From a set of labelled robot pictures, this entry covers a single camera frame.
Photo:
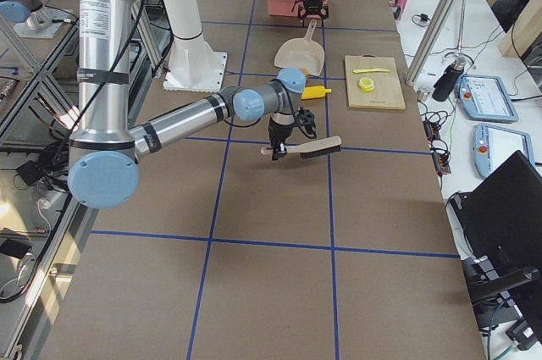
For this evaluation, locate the yellow plastic knife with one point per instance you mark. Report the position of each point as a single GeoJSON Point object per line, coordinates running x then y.
{"type": "Point", "coordinates": [370, 71]}

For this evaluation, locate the lower teach pendant tablet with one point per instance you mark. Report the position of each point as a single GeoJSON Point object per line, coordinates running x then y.
{"type": "Point", "coordinates": [493, 145]}

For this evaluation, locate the upper teach pendant tablet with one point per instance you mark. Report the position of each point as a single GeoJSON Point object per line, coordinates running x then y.
{"type": "Point", "coordinates": [485, 98]}

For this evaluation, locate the yellow lemon slice toy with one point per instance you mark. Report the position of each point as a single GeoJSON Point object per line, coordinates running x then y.
{"type": "Point", "coordinates": [366, 84]}

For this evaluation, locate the black water bottle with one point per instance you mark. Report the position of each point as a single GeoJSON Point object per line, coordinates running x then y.
{"type": "Point", "coordinates": [447, 82]}

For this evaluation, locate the beige hand brush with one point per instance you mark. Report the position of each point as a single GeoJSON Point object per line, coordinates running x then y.
{"type": "Point", "coordinates": [311, 149]}

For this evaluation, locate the bamboo cutting board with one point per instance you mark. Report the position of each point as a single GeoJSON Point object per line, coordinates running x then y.
{"type": "Point", "coordinates": [387, 94]}

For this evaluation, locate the black laptop monitor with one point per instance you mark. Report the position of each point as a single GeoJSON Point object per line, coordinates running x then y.
{"type": "Point", "coordinates": [501, 218]}

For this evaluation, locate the aluminium frame post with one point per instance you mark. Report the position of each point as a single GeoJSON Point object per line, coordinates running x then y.
{"type": "Point", "coordinates": [429, 39]}

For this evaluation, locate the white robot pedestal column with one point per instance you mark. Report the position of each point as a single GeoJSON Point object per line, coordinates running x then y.
{"type": "Point", "coordinates": [193, 64]}

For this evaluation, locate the yellow toy corn cob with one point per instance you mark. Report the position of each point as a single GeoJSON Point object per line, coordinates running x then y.
{"type": "Point", "coordinates": [315, 92]}

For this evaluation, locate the metal tripod stand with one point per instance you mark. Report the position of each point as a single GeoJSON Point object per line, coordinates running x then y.
{"type": "Point", "coordinates": [457, 52]}

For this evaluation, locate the teach pendant tablet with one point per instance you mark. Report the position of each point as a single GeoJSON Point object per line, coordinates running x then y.
{"type": "Point", "coordinates": [485, 98]}
{"type": "Point", "coordinates": [493, 145]}

